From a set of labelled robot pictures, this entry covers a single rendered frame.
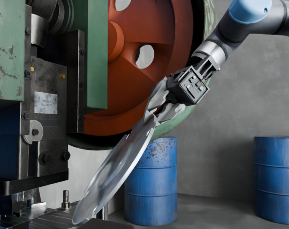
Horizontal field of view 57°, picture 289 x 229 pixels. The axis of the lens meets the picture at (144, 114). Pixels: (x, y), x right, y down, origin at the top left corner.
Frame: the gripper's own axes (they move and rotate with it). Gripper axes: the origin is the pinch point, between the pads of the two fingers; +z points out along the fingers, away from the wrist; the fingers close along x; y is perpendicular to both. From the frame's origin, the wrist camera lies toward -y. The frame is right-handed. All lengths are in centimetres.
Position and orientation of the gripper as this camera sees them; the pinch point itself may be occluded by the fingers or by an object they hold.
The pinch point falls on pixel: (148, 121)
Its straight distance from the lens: 61.2
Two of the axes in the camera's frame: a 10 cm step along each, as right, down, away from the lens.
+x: 6.4, 7.2, 2.7
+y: 4.2, -0.4, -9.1
